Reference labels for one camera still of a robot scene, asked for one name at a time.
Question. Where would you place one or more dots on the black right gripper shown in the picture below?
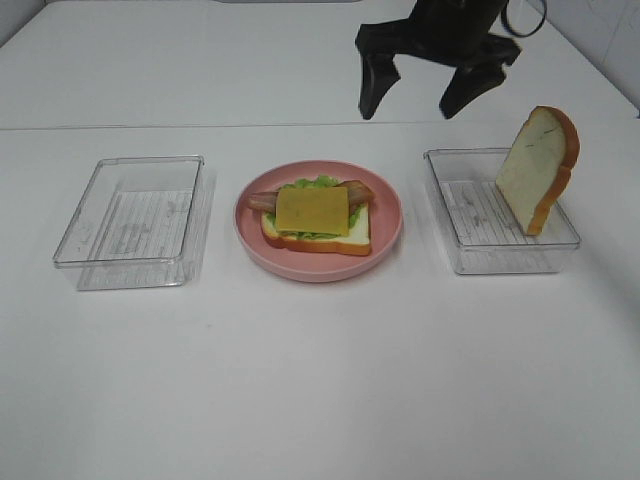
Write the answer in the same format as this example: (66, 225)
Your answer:
(451, 33)

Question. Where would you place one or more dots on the bacon strip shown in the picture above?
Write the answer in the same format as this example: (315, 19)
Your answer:
(357, 192)
(263, 201)

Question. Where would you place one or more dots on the bread slice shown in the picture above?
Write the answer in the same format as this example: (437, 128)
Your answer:
(538, 167)
(357, 242)

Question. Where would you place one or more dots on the yellow cheese slice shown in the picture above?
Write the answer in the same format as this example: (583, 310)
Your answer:
(315, 210)

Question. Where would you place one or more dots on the pink round plate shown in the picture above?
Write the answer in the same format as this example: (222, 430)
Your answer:
(386, 218)

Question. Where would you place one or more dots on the clear plastic tray right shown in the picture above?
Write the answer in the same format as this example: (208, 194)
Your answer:
(480, 233)

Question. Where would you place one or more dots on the clear plastic tray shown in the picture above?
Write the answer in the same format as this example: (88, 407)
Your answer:
(480, 233)
(140, 223)

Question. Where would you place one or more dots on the clear plastic tray left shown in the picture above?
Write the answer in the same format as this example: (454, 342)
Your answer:
(140, 223)

